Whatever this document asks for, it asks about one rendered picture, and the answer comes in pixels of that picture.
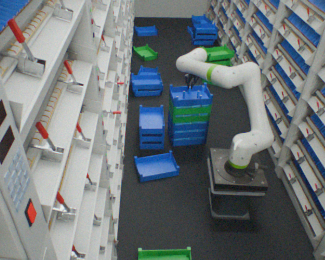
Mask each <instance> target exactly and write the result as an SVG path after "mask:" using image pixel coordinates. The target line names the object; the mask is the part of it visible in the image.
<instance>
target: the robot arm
mask: <svg viewBox="0 0 325 260"><path fill-rule="evenodd" d="M206 59H207V53H206V51H205V50H204V49H202V48H197V49H195V50H193V51H191V52H190V53H188V54H186V55H184V56H181V57H180V58H178V59H177V62H176V66H177V68H178V69H179V70H180V71H181V72H186V73H188V74H187V75H186V74H185V82H186V84H187V88H188V89H189V87H190V82H191V80H192V78H193V81H192V83H191V89H192V88H193V86H194V85H195V83H198V81H199V79H200V78H202V79H204V80H206V81H209V82H210V83H213V84H214V85H216V86H219V87H222V88H224V89H230V88H233V87H236V86H239V85H242V87H243V91H244V95H245V99H246V103H247V107H248V112H249V119H250V127H251V131H250V132H247V133H241V134H237V135H236V136H234V137H233V139H232V144H231V147H230V151H229V155H228V160H227V161H226V162H225V164H224V169H225V171H226V172H227V173H228V174H229V175H230V176H233V177H237V178H241V177H244V176H246V175H248V176H249V177H253V176H254V175H255V172H258V171H257V170H258V168H259V169H263V170H267V169H268V166H264V165H259V164H258V163H255V161H254V160H251V156H252V155H253V154H255V153H257V152H260V151H262V150H264V149H266V148H269V147H270V146H271V145H272V143H273V141H274V135H273V133H272V130H271V127H270V124H269V121H268V117H267V113H266V110H265V105H264V100H263V94H262V86H261V72H260V68H259V66H258V65H257V64H255V63H253V62H247V63H244V64H241V65H238V66H234V67H227V66H222V65H218V64H211V63H204V62H205V61H206ZM188 76H189V79H188V80H187V78H188ZM196 77H197V79H196Z"/></svg>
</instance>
